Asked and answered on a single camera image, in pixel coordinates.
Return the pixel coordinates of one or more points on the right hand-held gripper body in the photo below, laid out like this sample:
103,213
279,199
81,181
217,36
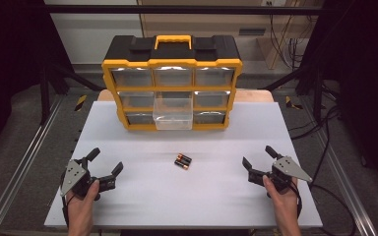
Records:
288,168

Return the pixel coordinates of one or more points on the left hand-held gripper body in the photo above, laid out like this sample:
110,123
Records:
74,175

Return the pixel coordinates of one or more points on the black battery with orange end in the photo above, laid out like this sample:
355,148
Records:
181,164
184,158

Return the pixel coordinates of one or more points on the clear plastic drawer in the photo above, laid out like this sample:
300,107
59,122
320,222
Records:
173,122

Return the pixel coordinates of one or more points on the yellow and black organizer box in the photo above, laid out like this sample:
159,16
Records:
138,49

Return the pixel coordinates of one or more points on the person's left hand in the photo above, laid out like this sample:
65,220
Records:
82,205

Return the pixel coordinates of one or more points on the person's right hand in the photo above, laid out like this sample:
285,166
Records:
285,201

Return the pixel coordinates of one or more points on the yellow black hazard tape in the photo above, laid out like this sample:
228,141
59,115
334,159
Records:
80,102
290,103

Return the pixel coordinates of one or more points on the set of small translucent drawers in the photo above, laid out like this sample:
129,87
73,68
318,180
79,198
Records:
133,78

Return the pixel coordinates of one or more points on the dark curtain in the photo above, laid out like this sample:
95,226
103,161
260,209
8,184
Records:
10,65
367,82

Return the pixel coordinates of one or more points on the aluminium frame rail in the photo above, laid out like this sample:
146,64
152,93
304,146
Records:
344,177
16,173

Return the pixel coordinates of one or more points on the black frame strut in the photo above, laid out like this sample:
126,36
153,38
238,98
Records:
45,95
316,95

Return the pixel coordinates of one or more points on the black horizontal frame bar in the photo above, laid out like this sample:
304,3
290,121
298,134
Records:
111,9

